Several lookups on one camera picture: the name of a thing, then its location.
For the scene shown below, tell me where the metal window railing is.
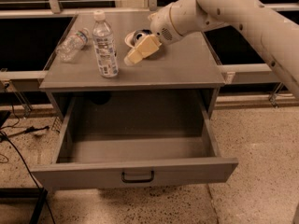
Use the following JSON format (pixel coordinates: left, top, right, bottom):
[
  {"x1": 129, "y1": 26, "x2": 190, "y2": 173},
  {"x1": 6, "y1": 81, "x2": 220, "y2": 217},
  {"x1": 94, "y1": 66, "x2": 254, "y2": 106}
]
[{"x1": 0, "y1": 0, "x2": 299, "y2": 93}]

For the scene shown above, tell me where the clear plastic water bottle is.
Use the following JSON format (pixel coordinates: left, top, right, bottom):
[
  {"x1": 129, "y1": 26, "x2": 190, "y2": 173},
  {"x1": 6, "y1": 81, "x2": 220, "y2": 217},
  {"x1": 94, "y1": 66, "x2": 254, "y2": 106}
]
[{"x1": 93, "y1": 10, "x2": 119, "y2": 77}]

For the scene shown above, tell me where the crushed dark soda can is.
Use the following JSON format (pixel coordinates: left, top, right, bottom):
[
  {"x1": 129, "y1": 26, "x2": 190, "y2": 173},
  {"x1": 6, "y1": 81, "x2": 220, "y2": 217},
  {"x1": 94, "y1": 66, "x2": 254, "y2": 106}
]
[{"x1": 133, "y1": 29, "x2": 151, "y2": 45}]

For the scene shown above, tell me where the black drawer handle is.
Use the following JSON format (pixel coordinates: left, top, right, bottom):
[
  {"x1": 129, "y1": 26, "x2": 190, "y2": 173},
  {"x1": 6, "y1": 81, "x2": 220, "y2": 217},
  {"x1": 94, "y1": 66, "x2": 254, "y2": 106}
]
[{"x1": 121, "y1": 171, "x2": 155, "y2": 184}]

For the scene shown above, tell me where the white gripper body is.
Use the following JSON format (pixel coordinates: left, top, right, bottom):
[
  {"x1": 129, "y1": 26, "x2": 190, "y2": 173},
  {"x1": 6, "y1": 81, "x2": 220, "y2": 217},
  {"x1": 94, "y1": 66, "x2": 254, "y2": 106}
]
[{"x1": 150, "y1": 4, "x2": 183, "y2": 45}]

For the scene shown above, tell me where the white ceramic bowl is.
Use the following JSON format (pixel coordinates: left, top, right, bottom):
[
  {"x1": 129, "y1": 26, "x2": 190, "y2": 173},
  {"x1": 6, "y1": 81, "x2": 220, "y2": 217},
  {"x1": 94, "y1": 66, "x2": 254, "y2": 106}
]
[{"x1": 125, "y1": 32, "x2": 134, "y2": 48}]

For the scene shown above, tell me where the black cable on floor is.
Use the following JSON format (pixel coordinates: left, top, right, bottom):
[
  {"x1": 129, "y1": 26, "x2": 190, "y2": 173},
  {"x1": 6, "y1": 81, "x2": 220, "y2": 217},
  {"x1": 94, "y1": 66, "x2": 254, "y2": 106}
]
[{"x1": 0, "y1": 103, "x2": 56, "y2": 224}]

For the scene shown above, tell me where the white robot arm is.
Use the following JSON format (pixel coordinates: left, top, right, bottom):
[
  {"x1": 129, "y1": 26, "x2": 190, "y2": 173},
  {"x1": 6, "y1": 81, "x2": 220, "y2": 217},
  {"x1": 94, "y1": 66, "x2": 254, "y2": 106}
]
[{"x1": 124, "y1": 0, "x2": 299, "y2": 98}]

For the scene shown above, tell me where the lying clear plastic bottle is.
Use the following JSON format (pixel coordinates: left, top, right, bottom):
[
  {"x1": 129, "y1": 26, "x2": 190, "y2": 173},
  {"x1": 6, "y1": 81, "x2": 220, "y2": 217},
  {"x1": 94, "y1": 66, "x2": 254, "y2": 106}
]
[{"x1": 56, "y1": 28, "x2": 89, "y2": 63}]

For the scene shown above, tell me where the open grey top drawer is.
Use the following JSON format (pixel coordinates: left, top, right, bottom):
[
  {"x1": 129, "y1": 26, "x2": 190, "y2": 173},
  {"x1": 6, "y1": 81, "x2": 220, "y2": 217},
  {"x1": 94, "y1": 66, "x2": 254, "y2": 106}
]
[{"x1": 32, "y1": 94, "x2": 238, "y2": 189}]

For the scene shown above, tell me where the grey metal cabinet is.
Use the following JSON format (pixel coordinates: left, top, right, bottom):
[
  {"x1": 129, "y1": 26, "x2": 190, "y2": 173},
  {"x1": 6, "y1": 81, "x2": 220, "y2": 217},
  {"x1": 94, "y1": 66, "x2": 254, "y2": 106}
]
[{"x1": 41, "y1": 11, "x2": 224, "y2": 133}]

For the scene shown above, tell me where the black stand base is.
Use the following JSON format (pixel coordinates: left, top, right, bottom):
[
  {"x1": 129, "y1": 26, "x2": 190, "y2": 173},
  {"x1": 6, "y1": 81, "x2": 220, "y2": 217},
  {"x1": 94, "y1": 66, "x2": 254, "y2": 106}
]
[{"x1": 0, "y1": 188, "x2": 48, "y2": 224}]

